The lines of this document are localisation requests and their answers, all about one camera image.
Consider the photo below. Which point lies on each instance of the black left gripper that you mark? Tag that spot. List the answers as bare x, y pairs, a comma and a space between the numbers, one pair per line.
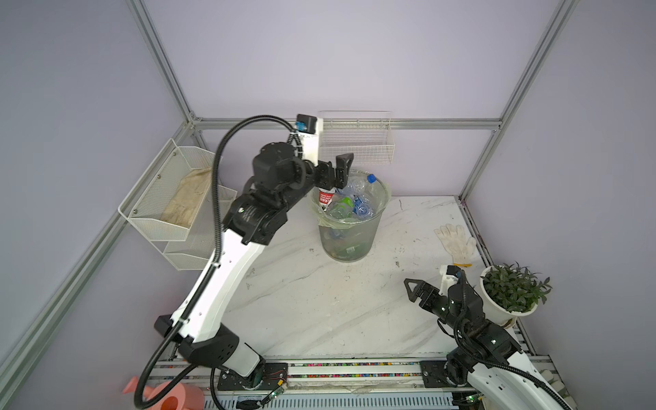
339, 172

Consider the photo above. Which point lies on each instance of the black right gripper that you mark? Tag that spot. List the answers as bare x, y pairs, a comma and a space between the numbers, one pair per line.
429, 290

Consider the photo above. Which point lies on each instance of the clear bottle red white label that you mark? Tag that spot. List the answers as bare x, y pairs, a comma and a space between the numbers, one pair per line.
325, 197

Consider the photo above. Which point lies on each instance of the small bottle blue Pepsi label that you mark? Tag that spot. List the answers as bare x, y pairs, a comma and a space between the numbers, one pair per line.
370, 184

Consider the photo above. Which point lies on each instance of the clear bottle green label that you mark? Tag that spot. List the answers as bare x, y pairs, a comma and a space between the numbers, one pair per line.
341, 209

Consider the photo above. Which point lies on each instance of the clear bottle blue label white cap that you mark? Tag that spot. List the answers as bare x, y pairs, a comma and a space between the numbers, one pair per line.
357, 185

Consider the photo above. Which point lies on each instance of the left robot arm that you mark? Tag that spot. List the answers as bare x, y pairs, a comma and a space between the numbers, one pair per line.
284, 173

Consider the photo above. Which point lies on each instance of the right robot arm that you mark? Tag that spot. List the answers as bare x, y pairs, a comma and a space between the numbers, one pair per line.
486, 356

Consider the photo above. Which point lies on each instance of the green bin liner bag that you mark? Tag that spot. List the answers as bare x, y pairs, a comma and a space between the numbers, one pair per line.
380, 199

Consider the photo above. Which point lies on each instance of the grey mesh waste bin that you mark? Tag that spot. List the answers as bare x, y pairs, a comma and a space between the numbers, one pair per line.
349, 245

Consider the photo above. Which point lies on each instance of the white cotton work glove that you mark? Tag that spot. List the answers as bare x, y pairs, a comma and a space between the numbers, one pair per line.
459, 243

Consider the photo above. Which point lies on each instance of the potted green plant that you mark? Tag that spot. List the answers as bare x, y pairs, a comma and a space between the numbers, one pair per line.
511, 291

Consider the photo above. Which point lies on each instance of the beige glove in shelf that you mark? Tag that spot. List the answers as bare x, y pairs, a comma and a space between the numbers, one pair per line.
181, 211

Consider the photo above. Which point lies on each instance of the white wire wall basket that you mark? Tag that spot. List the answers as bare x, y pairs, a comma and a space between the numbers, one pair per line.
365, 134

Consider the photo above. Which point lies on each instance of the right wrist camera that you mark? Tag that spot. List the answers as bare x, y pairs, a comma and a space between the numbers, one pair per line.
450, 275

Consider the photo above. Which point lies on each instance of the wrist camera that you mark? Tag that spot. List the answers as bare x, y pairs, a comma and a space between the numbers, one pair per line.
309, 129
450, 275

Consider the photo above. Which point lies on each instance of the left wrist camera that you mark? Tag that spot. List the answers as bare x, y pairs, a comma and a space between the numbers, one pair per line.
309, 129

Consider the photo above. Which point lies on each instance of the base rail with cable strip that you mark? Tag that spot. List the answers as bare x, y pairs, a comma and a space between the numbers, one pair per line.
383, 383

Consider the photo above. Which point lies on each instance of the aluminium frame post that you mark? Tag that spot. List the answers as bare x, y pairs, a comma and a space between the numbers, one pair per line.
155, 46

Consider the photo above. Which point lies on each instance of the white mesh wall shelf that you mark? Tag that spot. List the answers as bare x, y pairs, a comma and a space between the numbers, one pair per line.
187, 249

